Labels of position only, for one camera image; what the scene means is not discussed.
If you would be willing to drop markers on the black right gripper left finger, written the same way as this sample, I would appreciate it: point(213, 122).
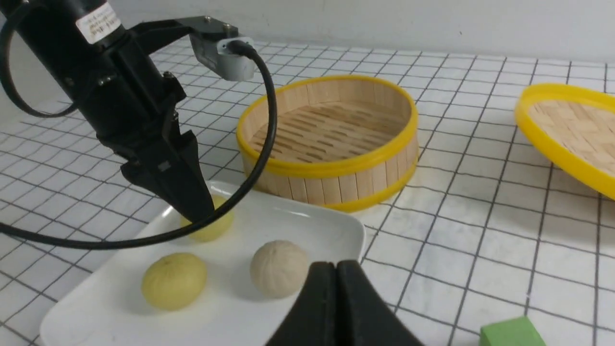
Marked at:
point(312, 319)

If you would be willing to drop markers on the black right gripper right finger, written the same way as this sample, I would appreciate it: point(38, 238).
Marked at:
point(362, 318)

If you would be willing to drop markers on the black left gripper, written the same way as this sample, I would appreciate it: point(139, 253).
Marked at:
point(131, 106)

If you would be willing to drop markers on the beige steamed bun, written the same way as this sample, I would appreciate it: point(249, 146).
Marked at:
point(279, 268)

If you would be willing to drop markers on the yellow steamed bun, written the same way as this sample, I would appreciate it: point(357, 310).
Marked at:
point(174, 281)
point(216, 229)

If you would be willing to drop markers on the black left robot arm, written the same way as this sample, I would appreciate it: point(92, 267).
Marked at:
point(41, 24)

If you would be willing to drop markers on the white square plate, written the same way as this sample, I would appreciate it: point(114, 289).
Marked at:
point(107, 308)

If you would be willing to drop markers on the checkered white tablecloth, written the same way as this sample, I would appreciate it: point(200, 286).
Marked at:
point(486, 230)

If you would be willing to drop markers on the green foam cube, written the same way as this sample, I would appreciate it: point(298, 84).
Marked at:
point(513, 332)

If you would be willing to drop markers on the bamboo steamer basket yellow rim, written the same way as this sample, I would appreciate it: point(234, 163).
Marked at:
point(343, 142)

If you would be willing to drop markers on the bamboo steamer lid yellow rim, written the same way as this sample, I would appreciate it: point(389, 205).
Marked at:
point(574, 128)

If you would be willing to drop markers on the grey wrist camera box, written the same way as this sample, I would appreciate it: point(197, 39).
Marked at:
point(217, 45)

